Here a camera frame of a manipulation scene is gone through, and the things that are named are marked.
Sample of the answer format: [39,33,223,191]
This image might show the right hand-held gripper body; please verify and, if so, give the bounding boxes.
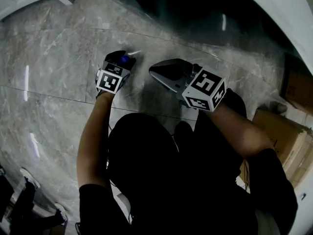
[179,64,227,113]

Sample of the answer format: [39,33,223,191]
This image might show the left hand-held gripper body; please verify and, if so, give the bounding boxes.
[95,60,131,94]

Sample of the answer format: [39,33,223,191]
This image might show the blue shampoo bottle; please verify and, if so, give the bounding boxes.
[118,55,131,67]

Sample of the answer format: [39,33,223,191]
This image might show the white and green bathtub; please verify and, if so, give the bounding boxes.
[132,0,313,79]

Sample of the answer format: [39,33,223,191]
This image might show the person's left forearm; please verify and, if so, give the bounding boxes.
[76,91,116,193]

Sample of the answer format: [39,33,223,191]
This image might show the person's right forearm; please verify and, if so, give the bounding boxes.
[204,106,275,161]

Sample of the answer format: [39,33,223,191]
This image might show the person's right black shoe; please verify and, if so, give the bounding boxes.
[223,88,247,119]

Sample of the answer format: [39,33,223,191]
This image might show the person's black shoe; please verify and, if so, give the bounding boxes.
[223,88,247,119]
[174,120,194,139]

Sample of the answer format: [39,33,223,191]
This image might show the person's left black shoe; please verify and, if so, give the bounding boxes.
[174,120,194,139]

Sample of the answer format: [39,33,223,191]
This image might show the grey tube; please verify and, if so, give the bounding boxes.
[267,100,289,115]

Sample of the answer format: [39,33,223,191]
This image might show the person's black clothing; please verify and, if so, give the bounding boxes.
[79,111,299,235]

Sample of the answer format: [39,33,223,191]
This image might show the large cardboard box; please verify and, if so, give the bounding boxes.
[251,108,313,188]

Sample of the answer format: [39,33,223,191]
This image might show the white ceramic fixture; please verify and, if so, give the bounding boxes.
[112,191,133,225]

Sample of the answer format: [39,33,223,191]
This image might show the person's grey garment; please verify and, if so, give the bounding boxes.
[253,208,279,235]

